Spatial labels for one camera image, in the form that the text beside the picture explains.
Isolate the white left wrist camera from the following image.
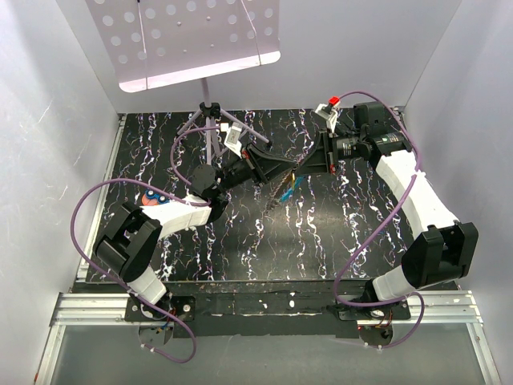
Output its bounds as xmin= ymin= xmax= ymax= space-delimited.
xmin=220 ymin=122 xmax=243 ymax=158

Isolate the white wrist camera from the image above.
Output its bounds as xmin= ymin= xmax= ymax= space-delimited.
xmin=220 ymin=122 xmax=243 ymax=158
xmin=314 ymin=96 xmax=341 ymax=134

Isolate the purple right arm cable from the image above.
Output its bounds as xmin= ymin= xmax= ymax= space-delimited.
xmin=332 ymin=90 xmax=425 ymax=349

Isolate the white perforated music stand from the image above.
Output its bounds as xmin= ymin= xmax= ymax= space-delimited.
xmin=84 ymin=0 xmax=281 ymax=165

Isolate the orange blue toy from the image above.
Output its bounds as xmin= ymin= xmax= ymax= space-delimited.
xmin=141 ymin=189 xmax=169 ymax=206

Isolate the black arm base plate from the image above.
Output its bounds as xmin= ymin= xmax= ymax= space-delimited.
xmin=123 ymin=276 xmax=412 ymax=340

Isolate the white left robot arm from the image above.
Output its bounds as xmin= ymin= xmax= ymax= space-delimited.
xmin=93 ymin=144 xmax=298 ymax=321

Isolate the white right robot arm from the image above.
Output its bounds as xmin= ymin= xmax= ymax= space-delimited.
xmin=295 ymin=97 xmax=479 ymax=319

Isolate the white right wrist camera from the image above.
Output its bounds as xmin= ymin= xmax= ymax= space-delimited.
xmin=314 ymin=96 xmax=341 ymax=134

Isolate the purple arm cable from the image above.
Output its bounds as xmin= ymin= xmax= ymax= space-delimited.
xmin=332 ymin=90 xmax=425 ymax=349
xmin=70 ymin=125 xmax=224 ymax=365

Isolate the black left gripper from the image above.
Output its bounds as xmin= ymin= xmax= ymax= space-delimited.
xmin=215 ymin=141 xmax=297 ymax=196

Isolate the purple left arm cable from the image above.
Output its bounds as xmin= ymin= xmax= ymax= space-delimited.
xmin=70 ymin=125 xmax=224 ymax=365

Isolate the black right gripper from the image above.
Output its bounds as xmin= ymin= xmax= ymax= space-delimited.
xmin=293 ymin=128 xmax=364 ymax=177

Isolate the aluminium rail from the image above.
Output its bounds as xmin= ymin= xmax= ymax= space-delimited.
xmin=34 ymin=290 xmax=500 ymax=384

